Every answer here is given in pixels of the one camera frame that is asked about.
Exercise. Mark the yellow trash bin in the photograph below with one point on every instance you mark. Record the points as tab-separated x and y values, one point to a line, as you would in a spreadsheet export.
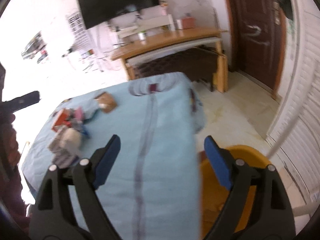
214	196

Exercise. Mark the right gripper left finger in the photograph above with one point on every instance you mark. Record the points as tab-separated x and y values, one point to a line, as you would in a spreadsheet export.
53	215

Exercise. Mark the light blue patterned tablecloth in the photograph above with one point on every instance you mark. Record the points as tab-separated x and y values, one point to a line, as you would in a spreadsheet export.
153	189

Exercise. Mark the white cup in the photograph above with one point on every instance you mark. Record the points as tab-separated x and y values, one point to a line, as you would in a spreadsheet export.
179	24

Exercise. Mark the wall shelf with items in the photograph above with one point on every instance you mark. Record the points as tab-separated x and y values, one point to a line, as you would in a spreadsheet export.
36	45

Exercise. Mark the dark brown tufted bench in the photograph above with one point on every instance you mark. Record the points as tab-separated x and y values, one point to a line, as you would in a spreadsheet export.
197	63

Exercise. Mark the brown box on desk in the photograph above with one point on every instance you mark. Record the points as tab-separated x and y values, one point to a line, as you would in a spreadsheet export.
187	23

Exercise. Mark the brown paper bag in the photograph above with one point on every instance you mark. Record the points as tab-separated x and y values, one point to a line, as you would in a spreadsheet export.
106	102

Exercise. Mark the wooden desk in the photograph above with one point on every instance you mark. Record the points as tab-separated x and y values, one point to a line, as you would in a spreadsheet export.
175	40

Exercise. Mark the white green jar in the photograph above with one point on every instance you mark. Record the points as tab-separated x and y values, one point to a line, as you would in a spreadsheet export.
142	35

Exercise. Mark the red snack wrapper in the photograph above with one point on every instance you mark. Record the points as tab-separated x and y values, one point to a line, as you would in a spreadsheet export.
60	117

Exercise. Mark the white louvered cabinet door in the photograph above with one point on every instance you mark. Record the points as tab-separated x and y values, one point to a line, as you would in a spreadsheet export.
294	133

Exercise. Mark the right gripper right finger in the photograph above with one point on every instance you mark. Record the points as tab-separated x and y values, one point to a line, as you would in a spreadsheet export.
243	195

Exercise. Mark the white desk shelf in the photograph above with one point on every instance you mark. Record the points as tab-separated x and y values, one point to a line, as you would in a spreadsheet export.
145	25

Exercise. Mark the dark brown door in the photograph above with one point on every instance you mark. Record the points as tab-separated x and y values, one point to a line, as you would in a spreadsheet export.
258	37

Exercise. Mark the left hand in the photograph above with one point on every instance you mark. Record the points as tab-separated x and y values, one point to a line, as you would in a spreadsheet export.
10	155

